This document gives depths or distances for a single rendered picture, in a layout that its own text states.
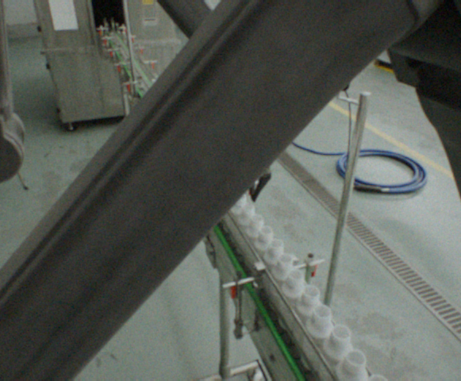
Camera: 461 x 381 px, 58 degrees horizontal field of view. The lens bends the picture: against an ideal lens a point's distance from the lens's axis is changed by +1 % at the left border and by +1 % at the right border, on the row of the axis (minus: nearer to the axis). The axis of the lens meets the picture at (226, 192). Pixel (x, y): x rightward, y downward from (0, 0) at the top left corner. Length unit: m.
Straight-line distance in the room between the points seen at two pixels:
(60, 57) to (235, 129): 4.48
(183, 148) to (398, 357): 2.32
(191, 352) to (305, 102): 2.16
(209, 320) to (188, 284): 0.31
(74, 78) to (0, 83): 4.07
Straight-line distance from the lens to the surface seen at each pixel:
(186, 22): 0.61
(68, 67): 4.64
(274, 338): 1.08
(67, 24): 4.55
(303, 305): 0.97
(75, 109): 4.77
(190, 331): 2.38
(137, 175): 0.16
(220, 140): 0.16
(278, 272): 1.03
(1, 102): 0.62
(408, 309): 2.68
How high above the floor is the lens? 1.83
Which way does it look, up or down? 32 degrees down
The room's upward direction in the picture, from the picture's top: straight up
